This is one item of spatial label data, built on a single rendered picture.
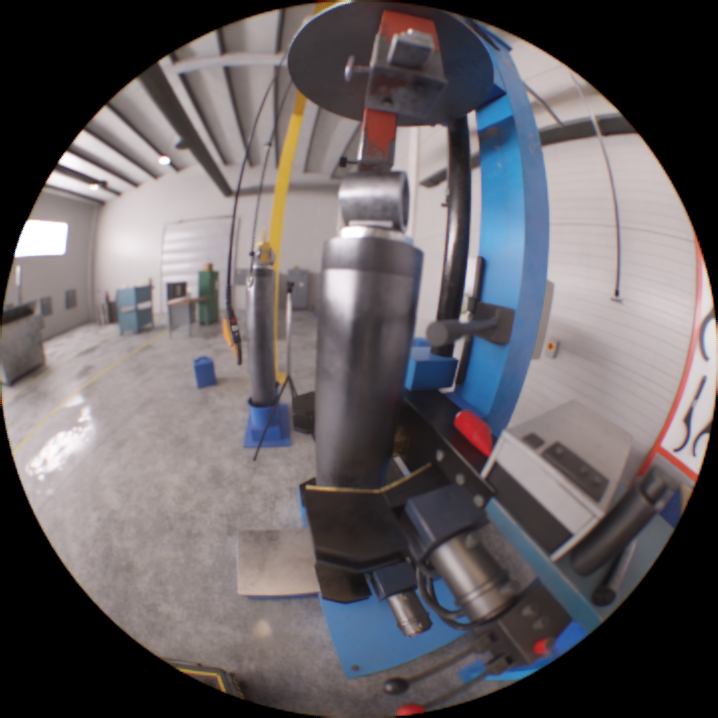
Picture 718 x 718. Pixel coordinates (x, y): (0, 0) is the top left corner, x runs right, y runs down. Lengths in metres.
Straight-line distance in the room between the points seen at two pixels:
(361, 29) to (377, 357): 0.80
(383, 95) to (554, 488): 0.67
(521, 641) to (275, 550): 1.17
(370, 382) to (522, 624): 0.53
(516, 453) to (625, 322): 1.86
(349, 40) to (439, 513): 1.07
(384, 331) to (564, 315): 2.04
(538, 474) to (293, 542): 1.20
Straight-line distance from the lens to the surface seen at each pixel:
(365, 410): 0.45
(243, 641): 1.45
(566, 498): 0.40
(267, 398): 1.94
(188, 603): 1.57
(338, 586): 0.88
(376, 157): 0.75
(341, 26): 0.74
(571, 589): 0.49
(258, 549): 1.37
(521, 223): 0.71
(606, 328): 2.18
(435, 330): 0.23
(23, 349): 7.97
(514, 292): 0.67
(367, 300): 0.39
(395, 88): 0.45
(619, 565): 0.53
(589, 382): 2.22
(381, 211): 0.45
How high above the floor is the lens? 1.39
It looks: 19 degrees down
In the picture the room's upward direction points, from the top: 6 degrees clockwise
